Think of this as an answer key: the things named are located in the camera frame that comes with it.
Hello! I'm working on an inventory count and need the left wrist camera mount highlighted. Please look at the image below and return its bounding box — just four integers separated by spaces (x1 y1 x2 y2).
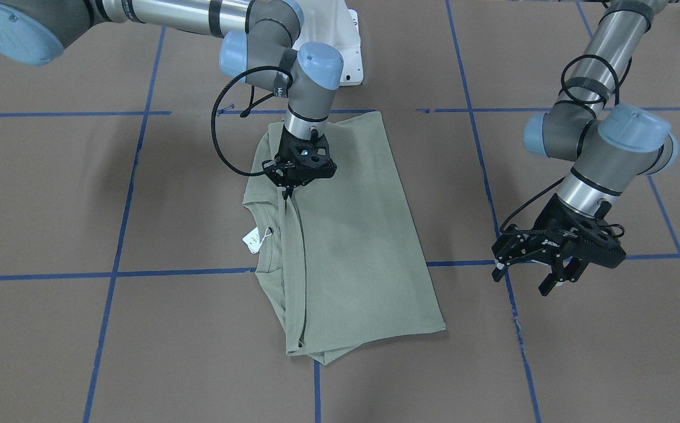
574 216 627 263

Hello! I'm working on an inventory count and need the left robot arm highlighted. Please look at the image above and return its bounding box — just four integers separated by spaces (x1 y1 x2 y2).
492 1 678 296

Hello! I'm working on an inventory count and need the white shirt price tag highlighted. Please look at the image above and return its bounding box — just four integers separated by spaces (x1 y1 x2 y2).
243 227 274 254

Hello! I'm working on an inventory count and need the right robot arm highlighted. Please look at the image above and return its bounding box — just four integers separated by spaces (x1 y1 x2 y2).
0 1 344 199

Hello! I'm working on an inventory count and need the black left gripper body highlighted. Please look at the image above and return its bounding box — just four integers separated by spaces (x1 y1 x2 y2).
492 194 624 271

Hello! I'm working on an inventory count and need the brown table mat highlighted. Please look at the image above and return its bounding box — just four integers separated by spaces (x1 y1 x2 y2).
0 1 680 422

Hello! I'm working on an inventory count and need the olive green long-sleeve shirt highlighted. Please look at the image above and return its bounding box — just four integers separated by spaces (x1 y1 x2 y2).
243 112 446 365

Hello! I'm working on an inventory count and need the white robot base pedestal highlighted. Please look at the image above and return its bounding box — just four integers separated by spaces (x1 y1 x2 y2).
306 1 364 86

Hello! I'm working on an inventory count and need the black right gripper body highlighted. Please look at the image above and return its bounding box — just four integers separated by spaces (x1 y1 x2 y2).
262 128 337 190

